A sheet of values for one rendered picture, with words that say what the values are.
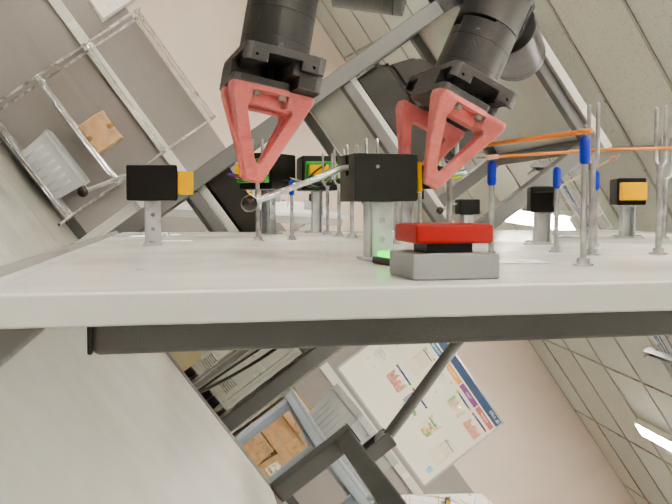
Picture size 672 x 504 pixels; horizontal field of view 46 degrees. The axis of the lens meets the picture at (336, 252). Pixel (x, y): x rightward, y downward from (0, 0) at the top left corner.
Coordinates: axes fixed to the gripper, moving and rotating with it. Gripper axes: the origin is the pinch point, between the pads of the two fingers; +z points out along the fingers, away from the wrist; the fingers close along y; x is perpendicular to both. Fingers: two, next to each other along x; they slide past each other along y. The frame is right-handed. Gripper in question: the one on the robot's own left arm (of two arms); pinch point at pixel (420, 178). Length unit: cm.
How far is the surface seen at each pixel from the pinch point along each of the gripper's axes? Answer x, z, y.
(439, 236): 5.3, 7.0, -20.4
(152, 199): 17.4, 10.1, 35.8
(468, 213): -38, -13, 68
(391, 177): 3.4, 1.6, -2.4
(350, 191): 5.8, 4.0, -1.2
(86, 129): 46, -49, 708
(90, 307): 22.4, 18.8, -21.4
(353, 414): -167, 64, 374
